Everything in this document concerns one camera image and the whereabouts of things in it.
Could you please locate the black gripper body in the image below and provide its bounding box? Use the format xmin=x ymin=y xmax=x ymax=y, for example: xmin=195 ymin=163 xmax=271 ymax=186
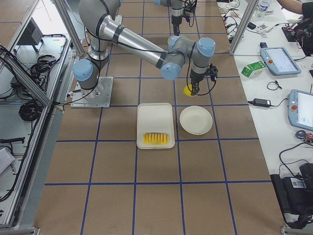
xmin=190 ymin=71 xmax=207 ymax=86
xmin=171 ymin=15 xmax=182 ymax=26

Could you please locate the yellow lemon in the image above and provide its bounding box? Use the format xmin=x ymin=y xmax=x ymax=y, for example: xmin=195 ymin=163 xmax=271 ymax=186
xmin=183 ymin=84 xmax=195 ymax=97

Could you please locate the cream ceramic bowl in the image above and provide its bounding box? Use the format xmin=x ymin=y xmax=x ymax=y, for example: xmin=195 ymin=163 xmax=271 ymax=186
xmin=168 ymin=35 xmax=186 ymax=46

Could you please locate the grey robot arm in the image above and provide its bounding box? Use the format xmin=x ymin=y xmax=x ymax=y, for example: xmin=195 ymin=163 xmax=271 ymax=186
xmin=79 ymin=0 xmax=218 ymax=96
xmin=154 ymin=0 xmax=184 ymax=36

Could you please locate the cream round plate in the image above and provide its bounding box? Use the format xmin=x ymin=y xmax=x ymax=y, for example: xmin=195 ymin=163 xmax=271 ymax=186
xmin=179 ymin=106 xmax=213 ymax=135

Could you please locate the green white carton box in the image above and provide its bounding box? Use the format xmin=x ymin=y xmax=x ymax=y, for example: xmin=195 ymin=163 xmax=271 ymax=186
xmin=241 ymin=61 xmax=266 ymax=78

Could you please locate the cream rectangular tray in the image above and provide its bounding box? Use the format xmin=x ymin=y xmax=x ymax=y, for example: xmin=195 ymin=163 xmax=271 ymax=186
xmin=136 ymin=103 xmax=175 ymax=149

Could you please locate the black power adapter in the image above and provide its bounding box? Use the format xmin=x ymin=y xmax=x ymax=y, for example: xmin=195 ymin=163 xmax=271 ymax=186
xmin=253 ymin=98 xmax=271 ymax=108

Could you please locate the sliced yellow mango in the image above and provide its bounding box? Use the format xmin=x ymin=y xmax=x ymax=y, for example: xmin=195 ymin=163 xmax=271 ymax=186
xmin=142 ymin=133 xmax=169 ymax=145

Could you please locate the far blue teach pendant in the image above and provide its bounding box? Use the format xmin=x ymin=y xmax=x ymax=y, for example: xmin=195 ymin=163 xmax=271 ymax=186
xmin=260 ymin=47 xmax=301 ymax=75

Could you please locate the blue teach pendant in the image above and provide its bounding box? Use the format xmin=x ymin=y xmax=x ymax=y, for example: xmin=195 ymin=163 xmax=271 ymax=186
xmin=288 ymin=89 xmax=313 ymax=131
xmin=260 ymin=47 xmax=301 ymax=75

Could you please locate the near blue teach pendant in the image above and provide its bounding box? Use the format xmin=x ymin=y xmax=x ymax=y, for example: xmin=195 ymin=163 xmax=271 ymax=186
xmin=288 ymin=89 xmax=313 ymax=131

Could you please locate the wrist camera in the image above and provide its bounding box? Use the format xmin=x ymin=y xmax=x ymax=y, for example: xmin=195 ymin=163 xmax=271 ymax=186
xmin=207 ymin=63 xmax=218 ymax=82
xmin=182 ymin=4 xmax=196 ymax=22

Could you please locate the aluminium frame post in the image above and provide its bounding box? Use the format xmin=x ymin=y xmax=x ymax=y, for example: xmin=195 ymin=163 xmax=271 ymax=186
xmin=229 ymin=0 xmax=258 ymax=55

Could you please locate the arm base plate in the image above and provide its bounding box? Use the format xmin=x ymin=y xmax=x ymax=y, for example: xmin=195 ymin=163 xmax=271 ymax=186
xmin=70 ymin=76 xmax=114 ymax=108

